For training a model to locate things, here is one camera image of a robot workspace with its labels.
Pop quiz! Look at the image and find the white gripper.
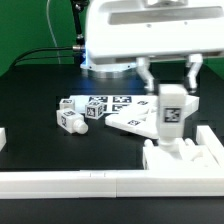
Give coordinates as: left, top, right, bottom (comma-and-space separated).
86, 0, 224, 92

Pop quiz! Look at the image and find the white chair seat part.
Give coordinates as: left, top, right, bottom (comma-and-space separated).
142, 139, 220, 171

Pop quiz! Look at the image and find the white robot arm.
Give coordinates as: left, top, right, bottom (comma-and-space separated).
85, 0, 224, 92

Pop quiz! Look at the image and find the white marker base sheet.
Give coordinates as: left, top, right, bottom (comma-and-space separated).
70, 95, 157, 113

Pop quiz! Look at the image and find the white cube nut with marker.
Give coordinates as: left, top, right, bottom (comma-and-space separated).
85, 100, 104, 119

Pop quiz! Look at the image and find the white chair backrest frame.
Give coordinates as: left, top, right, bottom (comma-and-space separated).
105, 95, 199, 139

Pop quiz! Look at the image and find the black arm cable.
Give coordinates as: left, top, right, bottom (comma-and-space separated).
9, 0, 88, 69

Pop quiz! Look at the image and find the white U-shaped fence frame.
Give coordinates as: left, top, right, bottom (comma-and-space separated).
0, 125, 224, 199

